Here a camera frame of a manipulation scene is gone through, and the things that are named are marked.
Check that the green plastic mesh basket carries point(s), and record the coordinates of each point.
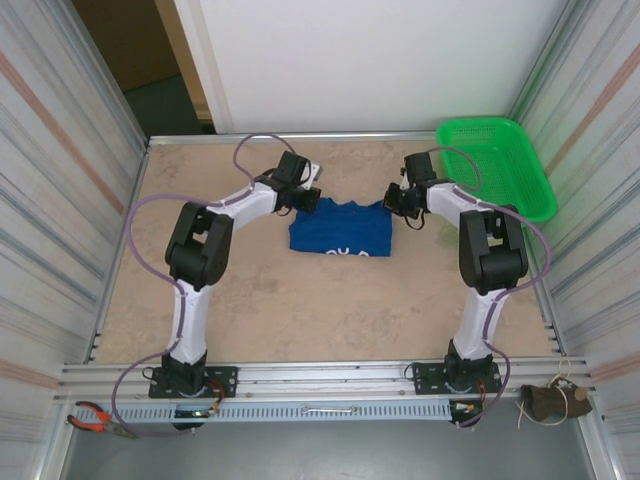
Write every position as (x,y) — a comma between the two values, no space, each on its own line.
(500,165)

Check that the aluminium table edge bar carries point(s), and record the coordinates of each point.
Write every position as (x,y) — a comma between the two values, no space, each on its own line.
(350,136)

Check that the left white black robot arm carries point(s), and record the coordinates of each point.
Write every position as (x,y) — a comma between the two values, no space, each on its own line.
(192,320)

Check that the brown wooden door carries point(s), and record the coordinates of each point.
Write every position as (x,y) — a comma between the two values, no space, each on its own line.
(125,45)

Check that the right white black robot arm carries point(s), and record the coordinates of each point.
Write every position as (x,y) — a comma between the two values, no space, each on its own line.
(480,320)

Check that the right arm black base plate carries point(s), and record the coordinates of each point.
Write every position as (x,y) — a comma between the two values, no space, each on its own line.
(425,380)

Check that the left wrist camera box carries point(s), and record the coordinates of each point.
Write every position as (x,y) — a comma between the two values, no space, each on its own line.
(315,172)

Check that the aluminium mounting rail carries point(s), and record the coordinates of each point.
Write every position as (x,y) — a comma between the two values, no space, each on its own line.
(325,375)

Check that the blue t-shirt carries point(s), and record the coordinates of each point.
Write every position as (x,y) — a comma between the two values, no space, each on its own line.
(340,230)

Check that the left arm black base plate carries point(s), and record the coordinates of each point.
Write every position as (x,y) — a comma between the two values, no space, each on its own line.
(225,382)

